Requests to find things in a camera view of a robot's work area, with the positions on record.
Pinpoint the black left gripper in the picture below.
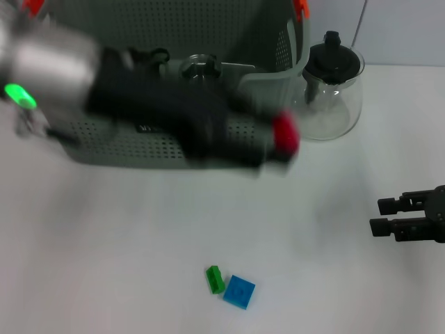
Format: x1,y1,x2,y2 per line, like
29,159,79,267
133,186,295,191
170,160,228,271
86,47,293,177

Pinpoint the dark red long brick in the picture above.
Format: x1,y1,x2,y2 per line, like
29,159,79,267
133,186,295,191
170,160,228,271
272,111,302,154

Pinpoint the glass teacup black sleeve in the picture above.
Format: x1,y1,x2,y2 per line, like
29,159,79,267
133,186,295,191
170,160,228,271
179,53,224,83
127,47,171,69

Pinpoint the blue square toy brick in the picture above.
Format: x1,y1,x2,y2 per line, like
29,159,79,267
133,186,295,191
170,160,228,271
222,274,257,310

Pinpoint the glass teapot black lid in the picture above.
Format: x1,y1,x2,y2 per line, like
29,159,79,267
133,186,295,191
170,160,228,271
284,30,366,142

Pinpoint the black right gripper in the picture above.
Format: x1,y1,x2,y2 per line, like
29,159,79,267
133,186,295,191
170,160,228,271
369,185,445,244

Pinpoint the green toy brick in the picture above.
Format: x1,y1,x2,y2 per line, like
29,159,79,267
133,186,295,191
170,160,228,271
205,265,227,295

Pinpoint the grey-green perforated storage bin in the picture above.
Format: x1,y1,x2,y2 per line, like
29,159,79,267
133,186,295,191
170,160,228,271
5,0,310,171

